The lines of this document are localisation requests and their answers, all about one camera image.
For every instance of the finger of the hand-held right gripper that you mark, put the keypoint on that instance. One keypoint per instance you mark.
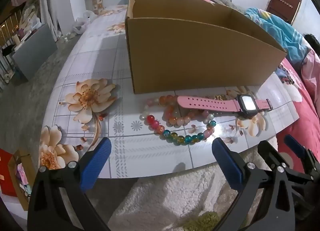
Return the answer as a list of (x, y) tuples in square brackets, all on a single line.
[(295, 145), (267, 153)]

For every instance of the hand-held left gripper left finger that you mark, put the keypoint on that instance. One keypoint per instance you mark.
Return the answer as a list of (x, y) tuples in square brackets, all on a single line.
[(96, 160)]

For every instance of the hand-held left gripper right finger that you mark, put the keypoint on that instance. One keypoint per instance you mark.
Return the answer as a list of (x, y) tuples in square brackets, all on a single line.
[(226, 163)]

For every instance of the gold hoop earring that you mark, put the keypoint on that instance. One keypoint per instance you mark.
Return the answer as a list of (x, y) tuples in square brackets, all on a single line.
[(220, 97)]

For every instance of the pink and black wristwatch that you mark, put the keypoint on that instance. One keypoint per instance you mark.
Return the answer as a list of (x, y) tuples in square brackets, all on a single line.
[(200, 102)]

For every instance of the brown cardboard box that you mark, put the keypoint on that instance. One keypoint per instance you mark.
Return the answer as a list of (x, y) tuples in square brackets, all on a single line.
[(187, 58)]

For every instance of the pink floral bed sheet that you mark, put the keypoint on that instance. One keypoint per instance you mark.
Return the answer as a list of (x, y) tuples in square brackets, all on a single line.
[(292, 110)]

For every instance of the olive green fluffy cloth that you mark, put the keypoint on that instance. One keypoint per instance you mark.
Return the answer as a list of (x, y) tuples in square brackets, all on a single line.
[(202, 221)]

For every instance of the light pink quilt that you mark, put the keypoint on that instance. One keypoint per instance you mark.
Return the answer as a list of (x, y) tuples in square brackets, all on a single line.
[(312, 75)]

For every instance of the small open cardboard box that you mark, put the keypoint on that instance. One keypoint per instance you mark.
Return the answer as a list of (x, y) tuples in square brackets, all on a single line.
[(22, 178)]

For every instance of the red box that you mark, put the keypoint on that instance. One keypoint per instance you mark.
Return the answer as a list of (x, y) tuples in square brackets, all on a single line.
[(6, 173)]

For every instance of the grey board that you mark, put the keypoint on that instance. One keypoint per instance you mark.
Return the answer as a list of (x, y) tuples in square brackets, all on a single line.
[(35, 53)]

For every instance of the white plastic bag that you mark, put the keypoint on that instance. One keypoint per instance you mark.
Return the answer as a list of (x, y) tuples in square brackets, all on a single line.
[(83, 20)]

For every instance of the brown door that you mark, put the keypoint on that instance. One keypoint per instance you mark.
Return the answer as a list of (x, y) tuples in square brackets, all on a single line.
[(283, 0)]

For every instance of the cluttered shelf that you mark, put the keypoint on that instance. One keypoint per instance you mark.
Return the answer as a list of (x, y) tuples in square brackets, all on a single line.
[(20, 33)]

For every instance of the green patterned pillow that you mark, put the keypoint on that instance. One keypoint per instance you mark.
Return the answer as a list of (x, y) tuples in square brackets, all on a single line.
[(225, 3)]

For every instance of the white curtain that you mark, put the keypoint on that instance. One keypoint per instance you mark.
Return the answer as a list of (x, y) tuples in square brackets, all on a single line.
[(48, 3)]

